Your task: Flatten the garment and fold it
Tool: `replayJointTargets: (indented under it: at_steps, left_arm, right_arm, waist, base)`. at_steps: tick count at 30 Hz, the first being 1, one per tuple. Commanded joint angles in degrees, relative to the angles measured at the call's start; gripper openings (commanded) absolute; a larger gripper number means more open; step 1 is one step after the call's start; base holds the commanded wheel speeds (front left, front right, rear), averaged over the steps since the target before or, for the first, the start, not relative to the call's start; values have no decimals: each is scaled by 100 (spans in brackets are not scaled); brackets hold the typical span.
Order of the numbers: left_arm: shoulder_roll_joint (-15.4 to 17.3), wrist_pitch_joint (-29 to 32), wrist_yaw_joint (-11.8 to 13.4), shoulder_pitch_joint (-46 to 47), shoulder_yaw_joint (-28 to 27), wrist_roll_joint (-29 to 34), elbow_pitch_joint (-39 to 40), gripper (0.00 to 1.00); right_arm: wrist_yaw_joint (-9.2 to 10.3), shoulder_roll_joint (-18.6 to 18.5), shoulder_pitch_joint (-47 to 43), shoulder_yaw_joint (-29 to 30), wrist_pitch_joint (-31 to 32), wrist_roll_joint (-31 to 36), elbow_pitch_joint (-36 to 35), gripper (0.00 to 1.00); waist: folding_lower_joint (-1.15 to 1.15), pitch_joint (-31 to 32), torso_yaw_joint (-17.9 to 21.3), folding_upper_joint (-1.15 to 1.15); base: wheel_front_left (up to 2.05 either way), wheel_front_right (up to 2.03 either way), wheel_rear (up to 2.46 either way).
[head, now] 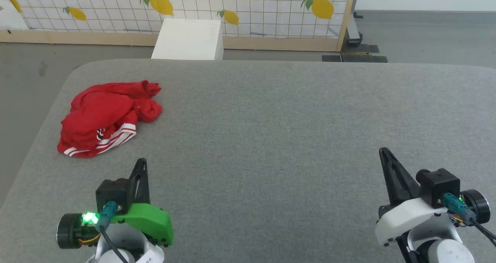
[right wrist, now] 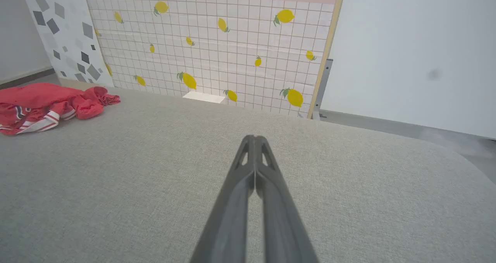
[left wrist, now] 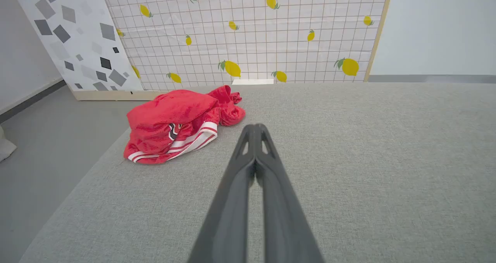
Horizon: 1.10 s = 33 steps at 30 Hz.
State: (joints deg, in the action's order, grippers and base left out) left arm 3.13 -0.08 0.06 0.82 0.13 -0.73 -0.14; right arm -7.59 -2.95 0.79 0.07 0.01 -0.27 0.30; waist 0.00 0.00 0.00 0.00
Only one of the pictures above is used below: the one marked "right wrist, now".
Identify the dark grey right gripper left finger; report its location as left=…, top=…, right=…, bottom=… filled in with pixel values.
left=190, top=135, right=256, bottom=263

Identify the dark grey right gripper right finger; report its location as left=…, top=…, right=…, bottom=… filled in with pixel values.
left=255, top=136, right=319, bottom=263

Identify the red and white basketball jersey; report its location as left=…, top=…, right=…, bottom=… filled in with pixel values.
left=0, top=83, right=121, bottom=136

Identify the white box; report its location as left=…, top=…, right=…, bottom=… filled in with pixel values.
left=182, top=91, right=226, bottom=104

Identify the grey terrazzo print panel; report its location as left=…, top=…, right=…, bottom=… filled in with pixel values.
left=19, top=0, right=115, bottom=89

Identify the lemon print grid partition panel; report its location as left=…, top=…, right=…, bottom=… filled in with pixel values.
left=82, top=0, right=347, bottom=120

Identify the grey metal panel stand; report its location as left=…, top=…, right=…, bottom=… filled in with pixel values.
left=312, top=58, right=334, bottom=120

